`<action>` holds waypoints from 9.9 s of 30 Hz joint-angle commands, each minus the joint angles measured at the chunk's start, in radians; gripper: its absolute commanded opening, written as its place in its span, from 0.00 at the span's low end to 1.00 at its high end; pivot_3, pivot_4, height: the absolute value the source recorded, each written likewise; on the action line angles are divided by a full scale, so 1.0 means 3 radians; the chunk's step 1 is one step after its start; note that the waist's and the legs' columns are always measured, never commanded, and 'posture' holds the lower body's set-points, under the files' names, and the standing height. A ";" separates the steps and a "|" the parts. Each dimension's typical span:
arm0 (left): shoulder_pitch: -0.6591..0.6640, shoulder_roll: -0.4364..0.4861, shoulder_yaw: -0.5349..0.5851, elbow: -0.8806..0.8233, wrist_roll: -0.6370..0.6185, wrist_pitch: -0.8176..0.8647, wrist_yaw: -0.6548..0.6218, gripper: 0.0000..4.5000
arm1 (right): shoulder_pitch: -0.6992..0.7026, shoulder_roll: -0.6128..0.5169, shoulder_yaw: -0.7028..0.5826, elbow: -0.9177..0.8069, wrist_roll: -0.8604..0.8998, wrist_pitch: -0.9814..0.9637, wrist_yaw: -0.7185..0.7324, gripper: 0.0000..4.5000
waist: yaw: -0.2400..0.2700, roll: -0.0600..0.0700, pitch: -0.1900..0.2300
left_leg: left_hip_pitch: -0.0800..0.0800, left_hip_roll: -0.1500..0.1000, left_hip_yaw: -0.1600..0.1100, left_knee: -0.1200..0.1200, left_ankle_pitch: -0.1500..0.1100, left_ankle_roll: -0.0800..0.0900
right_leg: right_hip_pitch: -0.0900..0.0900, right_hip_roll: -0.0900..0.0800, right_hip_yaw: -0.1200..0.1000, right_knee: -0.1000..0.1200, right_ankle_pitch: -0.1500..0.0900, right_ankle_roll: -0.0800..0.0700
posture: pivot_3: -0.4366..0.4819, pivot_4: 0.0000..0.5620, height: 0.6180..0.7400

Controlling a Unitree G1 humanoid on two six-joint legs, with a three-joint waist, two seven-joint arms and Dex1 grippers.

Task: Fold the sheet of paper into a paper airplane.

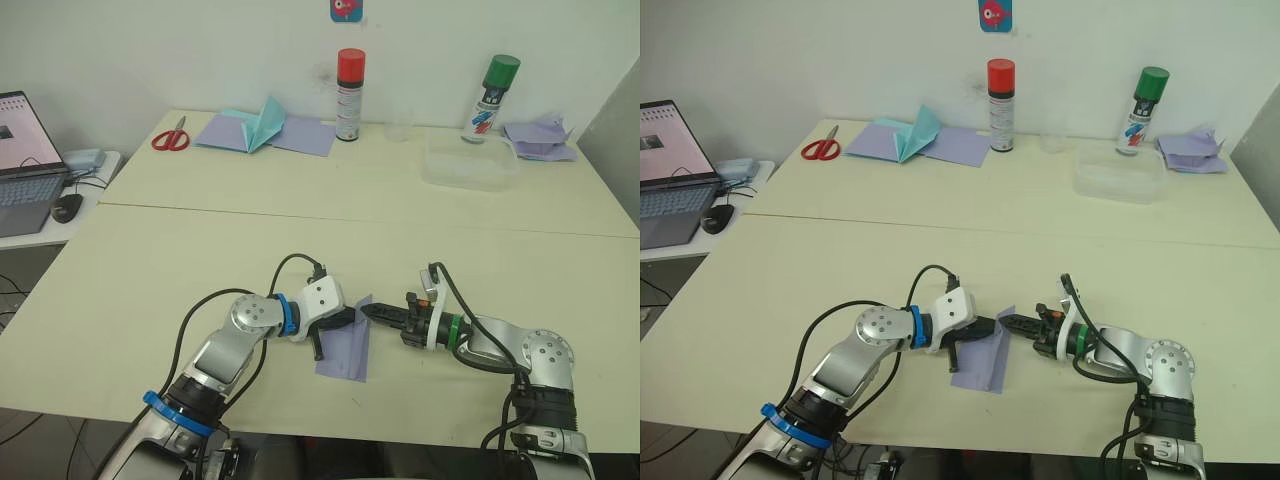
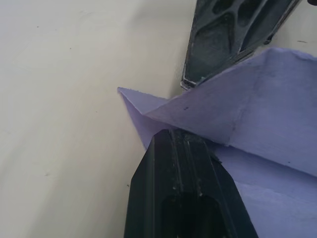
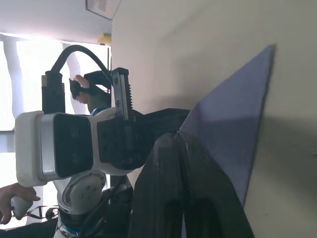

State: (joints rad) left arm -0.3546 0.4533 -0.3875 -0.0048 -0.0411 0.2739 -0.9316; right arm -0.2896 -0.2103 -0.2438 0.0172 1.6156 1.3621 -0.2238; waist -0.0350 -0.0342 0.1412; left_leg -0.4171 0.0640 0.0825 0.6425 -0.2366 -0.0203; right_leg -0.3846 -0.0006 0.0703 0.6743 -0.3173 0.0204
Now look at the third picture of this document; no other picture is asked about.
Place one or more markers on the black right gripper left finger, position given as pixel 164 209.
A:
pixel 156 178

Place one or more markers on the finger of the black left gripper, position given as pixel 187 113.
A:
pixel 122 94
pixel 166 120

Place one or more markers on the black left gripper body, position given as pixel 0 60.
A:
pixel 116 141

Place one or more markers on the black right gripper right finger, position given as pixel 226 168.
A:
pixel 208 198

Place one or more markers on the purple sheet of paper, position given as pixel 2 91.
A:
pixel 235 124

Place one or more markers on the white handheld controller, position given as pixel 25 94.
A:
pixel 21 207

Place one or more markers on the person's bare hand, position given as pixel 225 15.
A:
pixel 21 190

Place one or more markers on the black VR headset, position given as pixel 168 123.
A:
pixel 95 78

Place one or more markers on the person in grey shirt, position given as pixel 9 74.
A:
pixel 80 99

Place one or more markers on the ceiling light panel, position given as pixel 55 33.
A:
pixel 101 6

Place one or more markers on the black wheeled base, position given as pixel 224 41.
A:
pixel 42 213

